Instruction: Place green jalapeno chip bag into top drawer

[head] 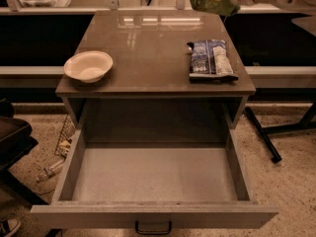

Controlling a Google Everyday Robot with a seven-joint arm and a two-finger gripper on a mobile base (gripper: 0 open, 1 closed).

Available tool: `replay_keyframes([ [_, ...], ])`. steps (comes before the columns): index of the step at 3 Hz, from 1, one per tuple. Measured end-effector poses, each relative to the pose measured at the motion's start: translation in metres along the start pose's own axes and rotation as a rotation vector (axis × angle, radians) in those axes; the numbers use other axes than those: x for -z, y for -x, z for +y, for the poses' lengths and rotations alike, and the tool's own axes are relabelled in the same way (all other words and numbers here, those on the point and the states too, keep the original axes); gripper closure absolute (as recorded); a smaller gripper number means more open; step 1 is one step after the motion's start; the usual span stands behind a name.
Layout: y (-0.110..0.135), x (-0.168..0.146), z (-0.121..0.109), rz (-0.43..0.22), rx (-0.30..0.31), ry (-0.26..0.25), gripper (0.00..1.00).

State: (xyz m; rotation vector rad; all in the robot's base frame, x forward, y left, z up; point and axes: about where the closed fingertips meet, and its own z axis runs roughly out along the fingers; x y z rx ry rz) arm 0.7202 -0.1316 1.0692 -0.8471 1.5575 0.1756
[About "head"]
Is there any white paper bowl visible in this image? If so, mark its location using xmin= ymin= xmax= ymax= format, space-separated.
xmin=63 ymin=50 xmax=113 ymax=83

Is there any blue chip bag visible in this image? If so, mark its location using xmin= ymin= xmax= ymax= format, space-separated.
xmin=187 ymin=39 xmax=239 ymax=81

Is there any grey drawer cabinet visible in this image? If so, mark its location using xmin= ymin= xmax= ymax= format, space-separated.
xmin=54 ymin=9 xmax=257 ymax=130

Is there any black chair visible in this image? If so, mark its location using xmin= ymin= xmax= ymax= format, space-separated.
xmin=0 ymin=99 xmax=47 ymax=205

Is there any black drawer handle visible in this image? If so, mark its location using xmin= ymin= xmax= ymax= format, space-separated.
xmin=134 ymin=221 xmax=173 ymax=236

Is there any clear plastic bottle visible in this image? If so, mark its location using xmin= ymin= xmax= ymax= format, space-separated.
xmin=37 ymin=160 xmax=64 ymax=183

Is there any black and white sneaker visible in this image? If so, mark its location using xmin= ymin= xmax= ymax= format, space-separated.
xmin=0 ymin=218 xmax=21 ymax=237

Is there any wire basket on floor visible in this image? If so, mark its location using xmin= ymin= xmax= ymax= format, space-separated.
xmin=54 ymin=116 xmax=76 ymax=157

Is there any black table leg frame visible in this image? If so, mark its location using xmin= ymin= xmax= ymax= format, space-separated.
xmin=245 ymin=103 xmax=316 ymax=164

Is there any open grey top drawer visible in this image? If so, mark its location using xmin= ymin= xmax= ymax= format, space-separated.
xmin=30 ymin=97 xmax=280 ymax=230

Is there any green jalapeno chip bag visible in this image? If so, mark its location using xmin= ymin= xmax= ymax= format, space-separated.
xmin=190 ymin=0 xmax=240 ymax=16

